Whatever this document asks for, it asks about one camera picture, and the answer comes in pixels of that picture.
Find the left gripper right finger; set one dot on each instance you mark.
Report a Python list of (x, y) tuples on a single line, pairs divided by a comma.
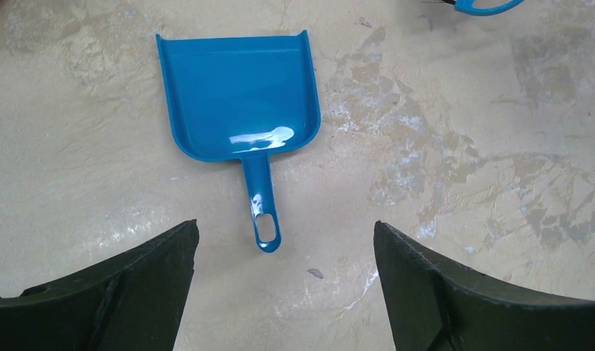
[(436, 303)]

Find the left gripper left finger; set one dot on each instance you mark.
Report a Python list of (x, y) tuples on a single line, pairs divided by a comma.
[(132, 301)]

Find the blue dustpan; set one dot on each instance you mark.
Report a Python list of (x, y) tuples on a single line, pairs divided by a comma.
[(241, 98)]

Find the blue hand brush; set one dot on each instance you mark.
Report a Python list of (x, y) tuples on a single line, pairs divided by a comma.
[(473, 8)]

